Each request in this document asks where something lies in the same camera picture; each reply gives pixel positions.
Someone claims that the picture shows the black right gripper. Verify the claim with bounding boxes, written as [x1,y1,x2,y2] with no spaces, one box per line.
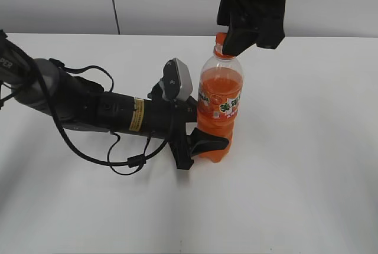
[217,0,286,57]

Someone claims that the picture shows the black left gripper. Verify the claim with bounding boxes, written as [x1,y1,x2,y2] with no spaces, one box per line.
[146,84,229,170]

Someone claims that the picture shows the orange bottle cap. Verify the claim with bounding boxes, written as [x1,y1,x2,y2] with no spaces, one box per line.
[213,32,235,60]

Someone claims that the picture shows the orange soda plastic bottle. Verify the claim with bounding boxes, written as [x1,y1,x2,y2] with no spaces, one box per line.
[195,54,245,164]

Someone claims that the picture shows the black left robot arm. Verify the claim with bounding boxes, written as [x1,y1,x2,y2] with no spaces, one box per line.
[1,33,229,173]

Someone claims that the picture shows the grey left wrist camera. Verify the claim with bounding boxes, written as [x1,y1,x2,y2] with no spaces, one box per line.
[158,58,193,102]

